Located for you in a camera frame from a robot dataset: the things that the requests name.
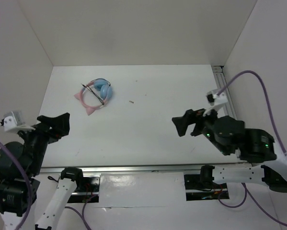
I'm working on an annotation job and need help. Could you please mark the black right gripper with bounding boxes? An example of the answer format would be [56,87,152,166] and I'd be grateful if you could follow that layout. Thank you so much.
[169,103,228,155]

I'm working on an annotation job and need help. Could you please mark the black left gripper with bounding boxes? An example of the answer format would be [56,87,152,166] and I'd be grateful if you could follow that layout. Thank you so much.
[17,111,70,173]

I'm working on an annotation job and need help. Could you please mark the thin black headphone cable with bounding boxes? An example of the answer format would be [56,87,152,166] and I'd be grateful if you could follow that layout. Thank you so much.
[80,80,112,106]

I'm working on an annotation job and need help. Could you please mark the pink blue cat-ear headphones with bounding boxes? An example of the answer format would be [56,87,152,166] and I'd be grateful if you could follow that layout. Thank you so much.
[74,78,113,115]

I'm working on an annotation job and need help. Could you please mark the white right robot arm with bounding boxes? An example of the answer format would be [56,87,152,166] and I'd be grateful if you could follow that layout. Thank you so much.
[172,109,287,193]

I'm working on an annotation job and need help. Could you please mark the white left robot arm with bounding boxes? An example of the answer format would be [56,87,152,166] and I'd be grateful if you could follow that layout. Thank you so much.
[0,111,85,230]

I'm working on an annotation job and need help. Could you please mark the white front cover plate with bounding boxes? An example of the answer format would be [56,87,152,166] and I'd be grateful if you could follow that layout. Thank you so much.
[99,172,186,208]

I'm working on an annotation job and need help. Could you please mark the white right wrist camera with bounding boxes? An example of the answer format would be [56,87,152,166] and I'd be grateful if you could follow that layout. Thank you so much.
[203,89,228,116]

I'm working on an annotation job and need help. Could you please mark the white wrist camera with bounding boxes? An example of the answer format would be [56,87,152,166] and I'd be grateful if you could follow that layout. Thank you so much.
[2,110,35,133]
[203,89,228,116]

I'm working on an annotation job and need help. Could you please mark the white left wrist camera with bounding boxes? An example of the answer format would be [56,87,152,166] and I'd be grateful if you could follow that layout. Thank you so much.
[2,110,35,133]

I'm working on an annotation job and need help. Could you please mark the aluminium right side rail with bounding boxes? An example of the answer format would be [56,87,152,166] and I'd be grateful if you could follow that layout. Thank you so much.
[211,66,237,119]

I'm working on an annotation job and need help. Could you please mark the aluminium rail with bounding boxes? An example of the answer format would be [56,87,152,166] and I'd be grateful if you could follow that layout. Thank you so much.
[40,162,247,174]
[211,66,237,119]

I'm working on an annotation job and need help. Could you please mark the aluminium front rail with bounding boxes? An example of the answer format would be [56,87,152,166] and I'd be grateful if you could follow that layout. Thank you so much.
[40,162,247,174]

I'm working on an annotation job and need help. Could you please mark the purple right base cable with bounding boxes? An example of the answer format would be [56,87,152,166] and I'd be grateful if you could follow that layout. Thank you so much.
[217,182,249,208]

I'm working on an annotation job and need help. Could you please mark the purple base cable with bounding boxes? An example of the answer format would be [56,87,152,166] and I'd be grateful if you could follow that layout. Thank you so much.
[217,182,249,208]
[64,194,98,230]

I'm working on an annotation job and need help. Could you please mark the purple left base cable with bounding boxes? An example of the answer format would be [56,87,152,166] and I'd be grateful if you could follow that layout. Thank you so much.
[64,194,98,230]

